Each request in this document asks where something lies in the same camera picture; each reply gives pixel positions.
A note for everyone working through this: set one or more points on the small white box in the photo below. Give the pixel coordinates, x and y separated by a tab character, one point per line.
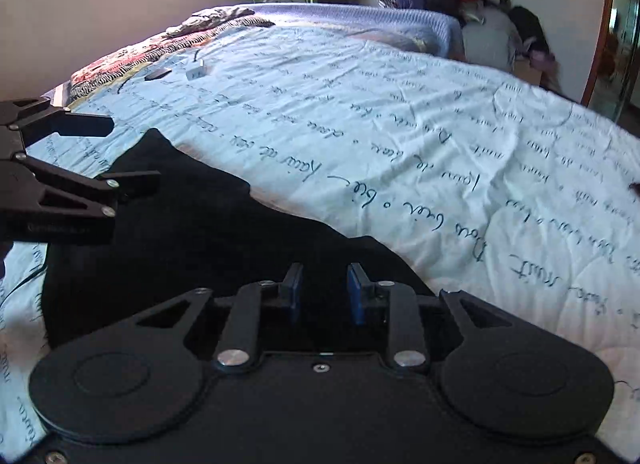
196	70

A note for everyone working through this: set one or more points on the black backpack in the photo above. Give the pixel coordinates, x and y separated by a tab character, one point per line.
527	26

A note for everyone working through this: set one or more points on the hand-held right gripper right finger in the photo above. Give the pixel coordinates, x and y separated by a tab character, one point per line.
355	294

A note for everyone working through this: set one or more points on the grey fabric cover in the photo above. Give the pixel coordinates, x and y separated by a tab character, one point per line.
490	36

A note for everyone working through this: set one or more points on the purple cloth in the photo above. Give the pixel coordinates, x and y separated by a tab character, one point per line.
542	60

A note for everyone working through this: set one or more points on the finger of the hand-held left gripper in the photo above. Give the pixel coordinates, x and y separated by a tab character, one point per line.
130	183
75	125

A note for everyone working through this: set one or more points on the light blue printed quilt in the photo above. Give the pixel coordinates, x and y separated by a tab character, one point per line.
375	144

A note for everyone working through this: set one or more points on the purple blanket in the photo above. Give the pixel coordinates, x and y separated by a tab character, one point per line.
350	19

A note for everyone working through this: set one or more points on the floral patterned blanket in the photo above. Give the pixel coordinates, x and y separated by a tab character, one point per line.
115	64

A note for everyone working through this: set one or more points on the glass door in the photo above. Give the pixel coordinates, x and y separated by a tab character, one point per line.
622	44

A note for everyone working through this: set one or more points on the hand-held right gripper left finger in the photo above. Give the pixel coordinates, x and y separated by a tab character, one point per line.
295	294

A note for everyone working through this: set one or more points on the small black flat device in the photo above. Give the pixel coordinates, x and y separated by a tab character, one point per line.
157	75

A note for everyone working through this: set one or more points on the cardboard box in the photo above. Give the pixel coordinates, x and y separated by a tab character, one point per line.
529	73

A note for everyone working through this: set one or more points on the black pants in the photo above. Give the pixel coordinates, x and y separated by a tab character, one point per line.
200	234

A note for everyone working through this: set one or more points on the grey crumpled cloth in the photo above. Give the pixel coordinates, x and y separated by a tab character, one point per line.
205	21

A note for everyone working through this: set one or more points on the wooden door frame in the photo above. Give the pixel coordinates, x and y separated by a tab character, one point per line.
597	19

